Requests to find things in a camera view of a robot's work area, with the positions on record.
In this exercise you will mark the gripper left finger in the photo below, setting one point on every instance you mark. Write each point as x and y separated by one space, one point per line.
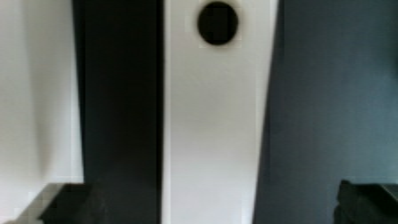
68 204

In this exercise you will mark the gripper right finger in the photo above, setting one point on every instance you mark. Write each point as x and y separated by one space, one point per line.
366 204

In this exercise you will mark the white chair back part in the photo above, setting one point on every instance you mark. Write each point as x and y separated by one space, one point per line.
133 83

